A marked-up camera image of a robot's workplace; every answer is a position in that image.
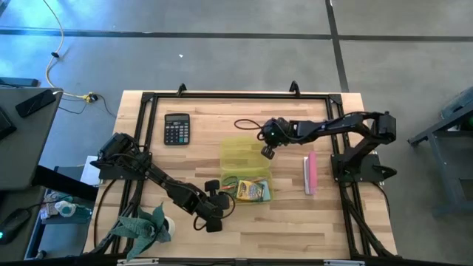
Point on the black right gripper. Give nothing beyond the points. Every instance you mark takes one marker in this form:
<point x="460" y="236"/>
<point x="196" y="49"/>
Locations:
<point x="277" y="133"/>

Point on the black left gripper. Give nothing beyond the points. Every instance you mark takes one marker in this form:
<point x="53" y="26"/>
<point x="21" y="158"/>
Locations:
<point x="218" y="206"/>

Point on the translucent yellow-green pencil case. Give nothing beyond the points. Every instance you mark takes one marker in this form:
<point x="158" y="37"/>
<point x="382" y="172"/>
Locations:
<point x="242" y="155"/>

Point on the crayon box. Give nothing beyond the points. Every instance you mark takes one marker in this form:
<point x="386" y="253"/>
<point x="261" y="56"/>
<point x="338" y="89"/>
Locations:
<point x="250" y="190"/>

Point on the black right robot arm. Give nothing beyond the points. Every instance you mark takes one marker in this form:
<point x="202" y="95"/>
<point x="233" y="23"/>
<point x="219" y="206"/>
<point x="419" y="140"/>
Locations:
<point x="332" y="127"/>

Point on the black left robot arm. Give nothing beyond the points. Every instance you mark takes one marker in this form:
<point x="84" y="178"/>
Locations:
<point x="162" y="179"/>

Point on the white plant pot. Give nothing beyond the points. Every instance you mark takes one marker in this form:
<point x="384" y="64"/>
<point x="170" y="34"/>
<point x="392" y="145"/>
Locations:
<point x="170" y="225"/>

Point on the pink stapler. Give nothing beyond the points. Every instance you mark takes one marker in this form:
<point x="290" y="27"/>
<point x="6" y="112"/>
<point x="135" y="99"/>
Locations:
<point x="311" y="173"/>

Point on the teal cloth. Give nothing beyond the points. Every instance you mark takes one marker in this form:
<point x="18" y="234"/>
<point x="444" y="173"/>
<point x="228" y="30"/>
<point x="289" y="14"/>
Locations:
<point x="142" y="229"/>

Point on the black desk calculator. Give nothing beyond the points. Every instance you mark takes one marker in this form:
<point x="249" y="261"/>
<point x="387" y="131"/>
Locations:
<point x="176" y="129"/>

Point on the white paper sheet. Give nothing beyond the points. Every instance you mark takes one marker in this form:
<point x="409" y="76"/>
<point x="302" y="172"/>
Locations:
<point x="90" y="170"/>

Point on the white teal tape dispenser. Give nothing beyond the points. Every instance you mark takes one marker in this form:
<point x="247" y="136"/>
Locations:
<point x="66" y="209"/>

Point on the black beam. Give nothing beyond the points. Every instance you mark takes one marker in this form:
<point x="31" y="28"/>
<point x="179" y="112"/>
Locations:
<point x="64" y="183"/>

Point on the dark metal cart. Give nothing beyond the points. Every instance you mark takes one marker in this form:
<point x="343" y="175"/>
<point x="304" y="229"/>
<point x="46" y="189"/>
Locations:
<point x="443" y="159"/>

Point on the dark grey desk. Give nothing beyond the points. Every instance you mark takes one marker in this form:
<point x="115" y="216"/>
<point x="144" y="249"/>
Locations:
<point x="26" y="155"/>

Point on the black computer mouse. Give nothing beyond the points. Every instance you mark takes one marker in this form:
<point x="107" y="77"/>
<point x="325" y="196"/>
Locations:
<point x="13" y="225"/>

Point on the black smartphone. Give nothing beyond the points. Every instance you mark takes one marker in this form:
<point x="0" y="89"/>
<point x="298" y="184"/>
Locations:
<point x="35" y="103"/>

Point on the flat black device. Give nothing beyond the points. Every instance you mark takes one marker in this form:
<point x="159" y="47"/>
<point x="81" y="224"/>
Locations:
<point x="18" y="82"/>

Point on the black metal table frame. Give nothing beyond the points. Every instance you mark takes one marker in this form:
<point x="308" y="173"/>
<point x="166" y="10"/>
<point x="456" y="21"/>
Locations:
<point x="240" y="95"/>

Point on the black frame bracket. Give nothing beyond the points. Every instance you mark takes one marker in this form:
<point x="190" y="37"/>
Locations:
<point x="182" y="90"/>
<point x="294" y="88"/>

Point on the silver edge bracket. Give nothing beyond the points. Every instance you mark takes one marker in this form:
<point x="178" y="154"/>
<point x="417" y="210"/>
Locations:
<point x="344" y="262"/>
<point x="137" y="262"/>

